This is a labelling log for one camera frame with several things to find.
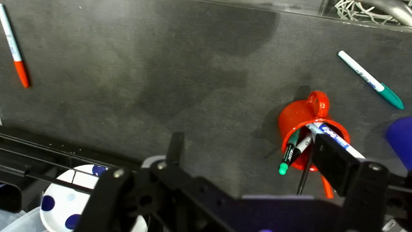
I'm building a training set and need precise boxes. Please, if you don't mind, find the white black-band marker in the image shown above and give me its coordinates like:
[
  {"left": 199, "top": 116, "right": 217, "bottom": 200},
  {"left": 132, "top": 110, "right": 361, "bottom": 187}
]
[{"left": 290, "top": 135, "right": 315, "bottom": 168}]

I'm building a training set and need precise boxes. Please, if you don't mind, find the blue plastic cup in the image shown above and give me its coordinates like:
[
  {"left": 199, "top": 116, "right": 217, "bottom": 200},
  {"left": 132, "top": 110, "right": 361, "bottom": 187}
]
[{"left": 383, "top": 115, "right": 412, "bottom": 172}]

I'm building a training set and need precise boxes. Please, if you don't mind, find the white blue-print marker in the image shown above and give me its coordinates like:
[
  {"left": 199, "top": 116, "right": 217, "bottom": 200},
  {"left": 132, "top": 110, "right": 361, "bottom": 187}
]
[{"left": 305, "top": 122, "right": 366, "bottom": 162}]

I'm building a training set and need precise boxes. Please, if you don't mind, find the black barrel green-tip marker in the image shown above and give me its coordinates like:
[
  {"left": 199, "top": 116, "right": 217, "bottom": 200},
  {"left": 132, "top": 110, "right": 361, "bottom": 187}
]
[{"left": 276, "top": 131, "right": 302, "bottom": 177}]

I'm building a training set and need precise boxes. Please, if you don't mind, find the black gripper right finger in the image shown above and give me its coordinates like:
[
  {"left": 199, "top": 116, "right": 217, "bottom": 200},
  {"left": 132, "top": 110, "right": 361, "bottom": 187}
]
[{"left": 308, "top": 133, "right": 390, "bottom": 232}]

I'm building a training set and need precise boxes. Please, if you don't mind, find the red mug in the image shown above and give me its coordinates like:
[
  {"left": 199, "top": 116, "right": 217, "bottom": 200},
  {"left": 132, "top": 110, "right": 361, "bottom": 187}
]
[{"left": 275, "top": 89, "right": 352, "bottom": 174}]

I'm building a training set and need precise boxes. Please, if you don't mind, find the green capped white marker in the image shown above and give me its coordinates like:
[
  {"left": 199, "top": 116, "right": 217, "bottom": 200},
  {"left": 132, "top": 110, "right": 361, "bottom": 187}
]
[{"left": 335, "top": 49, "right": 405, "bottom": 111}]

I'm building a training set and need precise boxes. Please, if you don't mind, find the red capped white marker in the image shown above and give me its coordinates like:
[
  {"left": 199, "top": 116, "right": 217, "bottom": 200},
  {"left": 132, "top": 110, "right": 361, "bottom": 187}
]
[{"left": 0, "top": 3, "right": 32, "bottom": 91}]

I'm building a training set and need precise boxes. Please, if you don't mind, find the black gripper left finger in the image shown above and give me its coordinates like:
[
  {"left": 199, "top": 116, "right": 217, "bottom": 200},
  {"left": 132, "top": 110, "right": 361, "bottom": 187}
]
[{"left": 74, "top": 132, "right": 241, "bottom": 232}]

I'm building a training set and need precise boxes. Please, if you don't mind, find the white blue-dotted bowl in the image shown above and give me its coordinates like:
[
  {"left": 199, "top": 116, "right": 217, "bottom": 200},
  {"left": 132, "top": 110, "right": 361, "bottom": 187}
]
[{"left": 39, "top": 163, "right": 149, "bottom": 232}]

